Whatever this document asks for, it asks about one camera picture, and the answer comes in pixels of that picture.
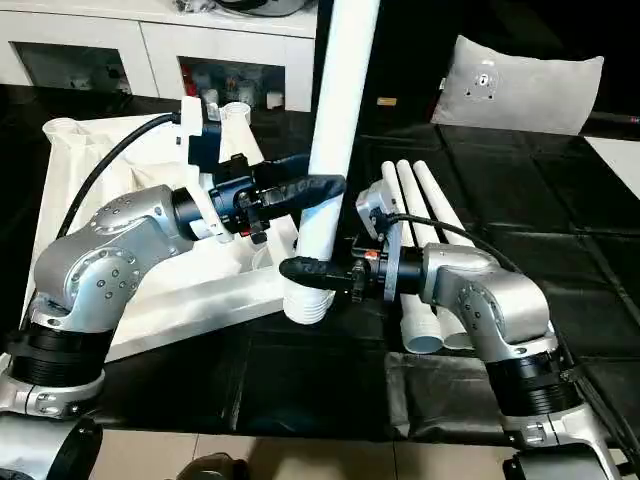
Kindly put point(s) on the small white cup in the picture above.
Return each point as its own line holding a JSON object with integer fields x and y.
{"x": 276, "y": 100}

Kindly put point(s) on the red box in cabinet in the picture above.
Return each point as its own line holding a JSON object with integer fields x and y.
{"x": 186, "y": 80}

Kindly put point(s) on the dark robot foot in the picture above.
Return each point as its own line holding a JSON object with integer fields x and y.
{"x": 217, "y": 467}

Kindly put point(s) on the black bar with red mark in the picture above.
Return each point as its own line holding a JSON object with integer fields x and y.
{"x": 615, "y": 119}

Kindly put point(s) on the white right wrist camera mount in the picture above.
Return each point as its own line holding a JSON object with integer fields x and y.
{"x": 372, "y": 205}

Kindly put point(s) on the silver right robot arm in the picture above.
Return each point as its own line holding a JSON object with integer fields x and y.
{"x": 490, "y": 300}

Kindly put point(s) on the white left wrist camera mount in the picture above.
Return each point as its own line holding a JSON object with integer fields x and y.
{"x": 192, "y": 110}

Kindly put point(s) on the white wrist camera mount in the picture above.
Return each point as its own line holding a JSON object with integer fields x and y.
{"x": 372, "y": 205}
{"x": 192, "y": 110}

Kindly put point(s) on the black clutter pile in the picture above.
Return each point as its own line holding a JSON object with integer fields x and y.
{"x": 192, "y": 4}

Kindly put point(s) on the round grey appliance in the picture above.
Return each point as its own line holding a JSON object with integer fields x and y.
{"x": 260, "y": 6}

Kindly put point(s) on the black work mat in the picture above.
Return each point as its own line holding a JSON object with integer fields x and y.
{"x": 550, "y": 200}

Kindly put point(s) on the white flat board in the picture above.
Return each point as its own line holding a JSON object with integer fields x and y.
{"x": 617, "y": 157}

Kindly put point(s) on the tall black cabinet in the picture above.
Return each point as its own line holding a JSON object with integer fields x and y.
{"x": 410, "y": 50}

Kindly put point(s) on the white cabinet with glass doors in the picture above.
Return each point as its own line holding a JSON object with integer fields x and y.
{"x": 150, "y": 40}

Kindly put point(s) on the white plastic table leg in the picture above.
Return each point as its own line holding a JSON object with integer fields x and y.
{"x": 392, "y": 185}
{"x": 442, "y": 195}
{"x": 416, "y": 190}
{"x": 340, "y": 100}

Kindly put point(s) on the grey cushion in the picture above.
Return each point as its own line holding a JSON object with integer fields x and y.
{"x": 520, "y": 90}

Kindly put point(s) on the white plastic table top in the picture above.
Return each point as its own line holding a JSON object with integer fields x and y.
{"x": 100, "y": 150}

